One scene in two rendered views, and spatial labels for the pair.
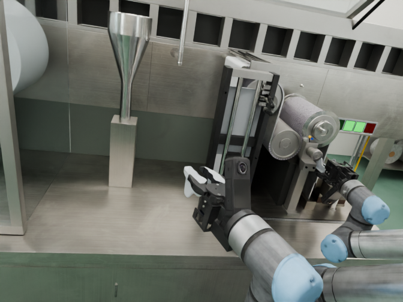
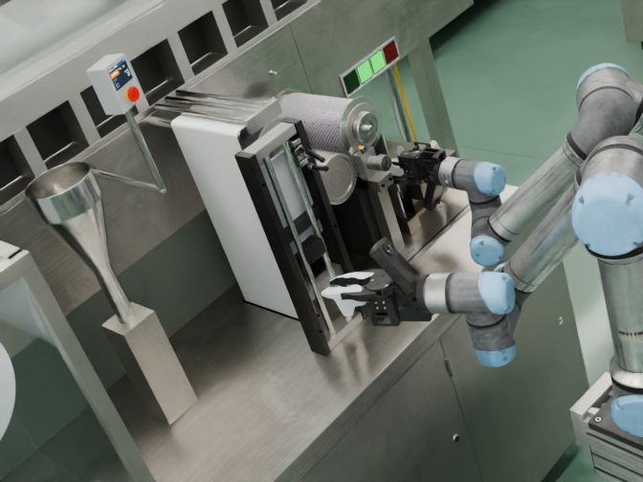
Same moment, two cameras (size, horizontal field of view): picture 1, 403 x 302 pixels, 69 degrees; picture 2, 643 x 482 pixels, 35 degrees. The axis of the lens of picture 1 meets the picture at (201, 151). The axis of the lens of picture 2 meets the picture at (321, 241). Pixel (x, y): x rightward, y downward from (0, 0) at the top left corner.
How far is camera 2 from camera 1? 135 cm
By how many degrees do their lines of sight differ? 23
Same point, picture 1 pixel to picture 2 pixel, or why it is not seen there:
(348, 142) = not seen: hidden behind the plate
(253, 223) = (436, 280)
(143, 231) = (289, 417)
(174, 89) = (120, 222)
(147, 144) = not seen: hidden behind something
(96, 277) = not seen: outside the picture
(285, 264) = (482, 284)
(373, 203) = (483, 173)
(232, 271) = (410, 371)
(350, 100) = (343, 38)
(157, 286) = (352, 462)
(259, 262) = (466, 299)
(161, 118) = (129, 279)
